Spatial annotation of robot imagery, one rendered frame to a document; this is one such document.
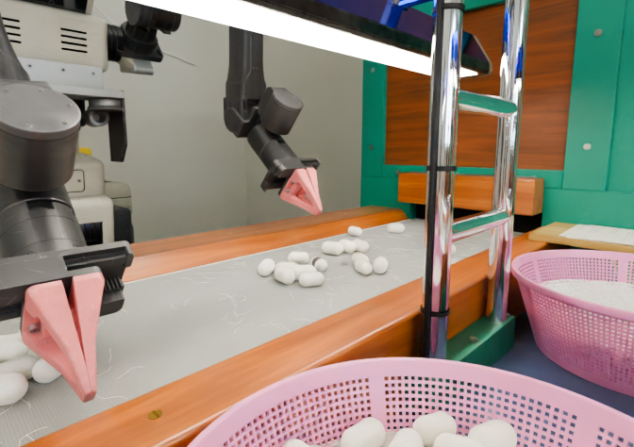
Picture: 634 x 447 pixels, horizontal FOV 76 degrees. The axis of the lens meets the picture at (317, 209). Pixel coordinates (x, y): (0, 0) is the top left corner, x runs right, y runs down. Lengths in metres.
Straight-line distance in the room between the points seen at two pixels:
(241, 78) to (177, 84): 2.02
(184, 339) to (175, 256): 0.24
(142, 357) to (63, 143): 0.19
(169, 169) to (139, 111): 0.38
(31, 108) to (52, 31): 0.76
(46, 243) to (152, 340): 0.13
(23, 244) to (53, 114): 0.10
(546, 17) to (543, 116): 0.19
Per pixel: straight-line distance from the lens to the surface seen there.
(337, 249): 0.67
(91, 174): 1.11
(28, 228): 0.37
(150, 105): 2.70
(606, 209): 0.90
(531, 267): 0.65
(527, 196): 0.86
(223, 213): 2.95
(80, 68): 1.09
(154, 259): 0.63
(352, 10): 0.48
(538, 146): 0.93
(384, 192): 1.09
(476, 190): 0.90
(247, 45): 0.79
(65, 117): 0.36
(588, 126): 0.90
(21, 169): 0.36
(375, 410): 0.31
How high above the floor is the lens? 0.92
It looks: 9 degrees down
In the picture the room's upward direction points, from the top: straight up
